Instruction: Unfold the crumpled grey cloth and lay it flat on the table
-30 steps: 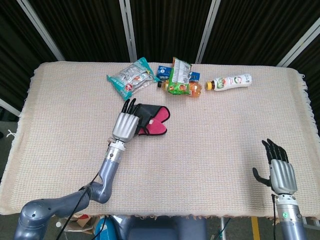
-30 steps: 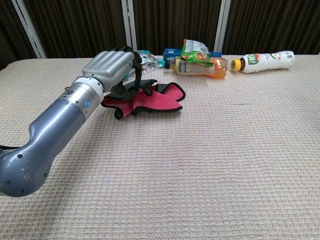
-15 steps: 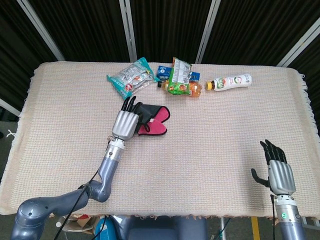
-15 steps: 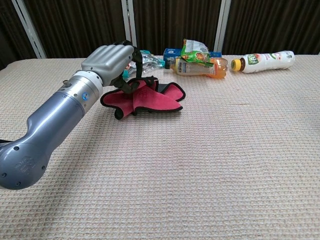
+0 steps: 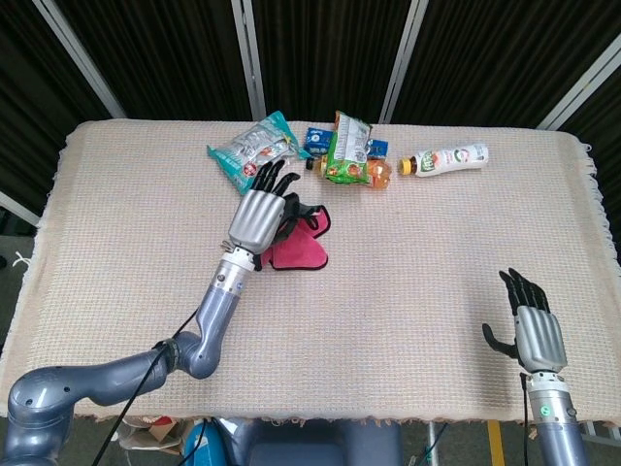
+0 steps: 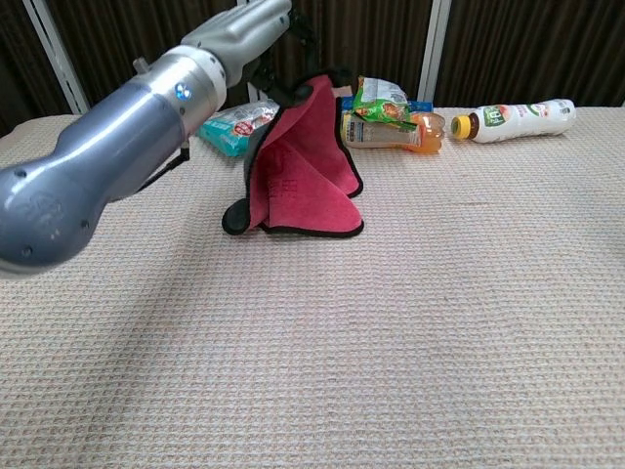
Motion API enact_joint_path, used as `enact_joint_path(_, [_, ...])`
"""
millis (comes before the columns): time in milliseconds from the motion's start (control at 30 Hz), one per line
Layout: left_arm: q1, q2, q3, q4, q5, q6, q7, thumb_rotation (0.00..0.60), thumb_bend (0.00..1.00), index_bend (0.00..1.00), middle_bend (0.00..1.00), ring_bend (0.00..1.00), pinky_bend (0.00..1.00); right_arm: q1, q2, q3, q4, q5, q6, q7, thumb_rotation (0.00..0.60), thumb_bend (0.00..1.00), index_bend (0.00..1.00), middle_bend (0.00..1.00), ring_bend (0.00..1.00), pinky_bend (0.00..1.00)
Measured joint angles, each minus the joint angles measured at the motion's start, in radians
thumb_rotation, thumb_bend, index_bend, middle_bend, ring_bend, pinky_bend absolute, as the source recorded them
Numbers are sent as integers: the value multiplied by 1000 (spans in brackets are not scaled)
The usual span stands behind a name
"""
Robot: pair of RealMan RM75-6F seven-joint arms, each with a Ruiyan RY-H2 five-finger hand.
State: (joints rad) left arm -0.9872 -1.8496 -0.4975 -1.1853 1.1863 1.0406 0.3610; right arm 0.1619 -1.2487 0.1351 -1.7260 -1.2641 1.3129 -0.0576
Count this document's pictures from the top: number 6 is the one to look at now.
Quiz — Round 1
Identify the white bottle yellow cap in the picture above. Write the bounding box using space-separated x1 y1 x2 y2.
450 98 577 145

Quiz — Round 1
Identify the green snack bag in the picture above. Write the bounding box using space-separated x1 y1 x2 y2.
352 74 420 132

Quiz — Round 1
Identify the grey and pink cloth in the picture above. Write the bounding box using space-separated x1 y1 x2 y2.
222 67 365 240

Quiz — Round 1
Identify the beige woven tablecloth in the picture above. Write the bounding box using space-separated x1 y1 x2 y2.
0 106 625 469

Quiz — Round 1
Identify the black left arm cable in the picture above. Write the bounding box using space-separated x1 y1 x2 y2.
140 141 191 191

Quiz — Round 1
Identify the dark brown pleated curtain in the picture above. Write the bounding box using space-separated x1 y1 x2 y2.
0 0 625 138

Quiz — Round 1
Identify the clear bottle orange drink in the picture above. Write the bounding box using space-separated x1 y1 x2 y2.
340 110 446 155

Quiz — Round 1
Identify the white metal frame post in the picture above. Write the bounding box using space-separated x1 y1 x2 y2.
21 0 93 116
416 0 453 103
235 0 270 103

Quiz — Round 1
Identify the teal clear snack packet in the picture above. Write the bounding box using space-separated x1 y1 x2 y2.
197 100 282 158

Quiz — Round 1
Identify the blue cardboard box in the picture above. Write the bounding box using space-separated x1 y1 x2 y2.
339 96 435 118

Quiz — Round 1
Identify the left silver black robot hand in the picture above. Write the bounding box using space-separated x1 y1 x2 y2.
180 0 318 107

